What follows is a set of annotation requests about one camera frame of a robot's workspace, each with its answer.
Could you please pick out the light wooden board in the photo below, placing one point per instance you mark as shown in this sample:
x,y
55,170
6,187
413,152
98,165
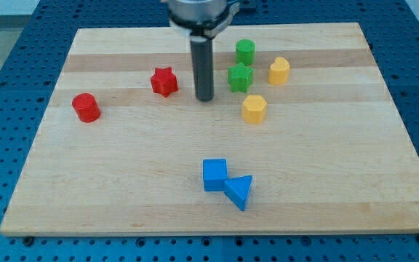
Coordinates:
x,y
332,155

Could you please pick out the red cylinder block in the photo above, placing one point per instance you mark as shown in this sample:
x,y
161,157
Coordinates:
x,y
86,107

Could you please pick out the yellow hexagon block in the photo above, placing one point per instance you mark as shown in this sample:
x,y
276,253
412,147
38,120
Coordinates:
x,y
254,108

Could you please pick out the green star block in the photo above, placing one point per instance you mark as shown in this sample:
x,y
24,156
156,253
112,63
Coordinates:
x,y
240,77

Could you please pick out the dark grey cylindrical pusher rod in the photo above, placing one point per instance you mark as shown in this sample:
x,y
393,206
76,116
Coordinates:
x,y
202,62

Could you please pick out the red star block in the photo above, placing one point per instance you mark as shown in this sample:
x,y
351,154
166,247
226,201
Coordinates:
x,y
164,82

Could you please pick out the blue triangle block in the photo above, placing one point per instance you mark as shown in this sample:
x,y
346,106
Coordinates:
x,y
238,190

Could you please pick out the yellow heart block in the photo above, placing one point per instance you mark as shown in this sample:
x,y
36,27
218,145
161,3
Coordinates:
x,y
279,71

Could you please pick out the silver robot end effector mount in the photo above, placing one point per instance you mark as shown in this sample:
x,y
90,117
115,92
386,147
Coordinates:
x,y
201,19

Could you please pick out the green cylinder block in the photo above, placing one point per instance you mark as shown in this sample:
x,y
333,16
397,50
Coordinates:
x,y
245,52

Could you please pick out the blue cube block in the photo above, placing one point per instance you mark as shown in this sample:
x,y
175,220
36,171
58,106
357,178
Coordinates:
x,y
214,174

